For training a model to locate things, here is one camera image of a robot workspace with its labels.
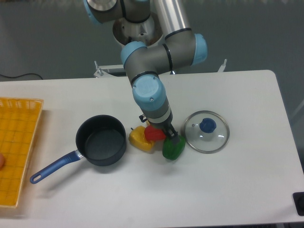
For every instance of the yellow woven basket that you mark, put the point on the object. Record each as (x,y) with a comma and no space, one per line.
(19,118)

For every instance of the dark saucepan blue handle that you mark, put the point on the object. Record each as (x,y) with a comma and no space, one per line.
(100,139)

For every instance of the white base frame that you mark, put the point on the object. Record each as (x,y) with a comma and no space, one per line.
(105,71)

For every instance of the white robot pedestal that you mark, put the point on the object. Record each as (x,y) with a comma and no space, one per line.
(149,32)

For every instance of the green bell pepper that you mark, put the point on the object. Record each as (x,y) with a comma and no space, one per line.
(172,151)

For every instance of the red bell pepper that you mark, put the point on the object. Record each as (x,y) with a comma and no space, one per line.
(154,134)

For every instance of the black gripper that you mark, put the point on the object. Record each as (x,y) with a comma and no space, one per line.
(165,126)

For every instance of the yellow bell pepper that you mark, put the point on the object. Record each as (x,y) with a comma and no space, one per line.
(138,139)

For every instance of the black device at table edge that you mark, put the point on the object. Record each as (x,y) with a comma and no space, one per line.
(299,202)

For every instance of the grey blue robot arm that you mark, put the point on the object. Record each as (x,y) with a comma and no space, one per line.
(143,63)

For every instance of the glass lid blue knob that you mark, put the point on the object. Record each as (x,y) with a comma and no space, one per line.
(206,132)

